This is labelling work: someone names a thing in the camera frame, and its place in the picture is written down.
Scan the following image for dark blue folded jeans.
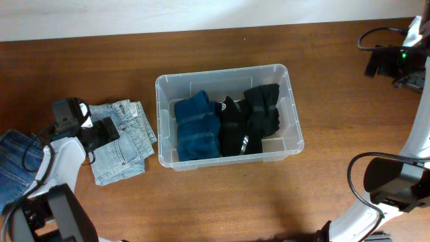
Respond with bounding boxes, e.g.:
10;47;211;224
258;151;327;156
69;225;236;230
1;130;44;213

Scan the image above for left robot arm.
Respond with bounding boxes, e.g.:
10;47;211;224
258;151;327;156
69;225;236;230
1;97;120;242

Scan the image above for teal garment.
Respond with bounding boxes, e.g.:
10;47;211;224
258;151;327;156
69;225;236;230
174;90;221;162

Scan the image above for black garment with logo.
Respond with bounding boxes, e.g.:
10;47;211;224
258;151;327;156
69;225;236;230
216;96;263;157

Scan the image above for light blue jeans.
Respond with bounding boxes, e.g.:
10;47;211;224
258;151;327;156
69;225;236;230
89;99;157;186

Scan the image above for clear plastic storage bin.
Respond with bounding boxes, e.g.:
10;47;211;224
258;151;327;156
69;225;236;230
155;64;304;171

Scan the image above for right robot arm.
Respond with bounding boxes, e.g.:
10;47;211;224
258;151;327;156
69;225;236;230
312;10;429;241

